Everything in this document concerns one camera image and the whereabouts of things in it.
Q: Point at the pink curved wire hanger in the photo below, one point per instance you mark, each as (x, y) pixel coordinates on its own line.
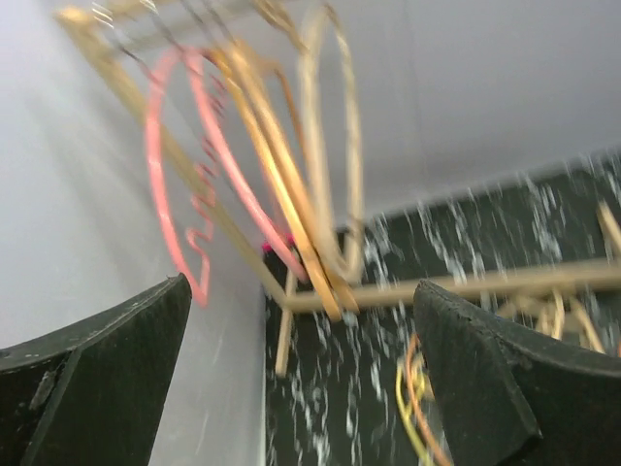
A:
(228, 155)

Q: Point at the orange plastic curved hanger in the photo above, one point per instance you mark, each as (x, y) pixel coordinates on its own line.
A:
(422, 403)

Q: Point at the wooden garment rack frame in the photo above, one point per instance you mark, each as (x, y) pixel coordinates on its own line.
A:
(243, 70)

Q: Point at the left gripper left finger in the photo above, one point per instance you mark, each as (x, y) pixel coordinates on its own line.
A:
(93, 392)

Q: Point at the pink wavy wire hanger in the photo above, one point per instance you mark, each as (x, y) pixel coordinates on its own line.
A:
(201, 202)

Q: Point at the wooden hanger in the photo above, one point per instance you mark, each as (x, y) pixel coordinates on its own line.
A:
(276, 184)
(301, 194)

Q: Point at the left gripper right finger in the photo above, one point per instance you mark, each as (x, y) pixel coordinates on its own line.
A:
(524, 388)

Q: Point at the pink tape strip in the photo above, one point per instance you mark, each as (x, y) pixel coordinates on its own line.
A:
(286, 240)

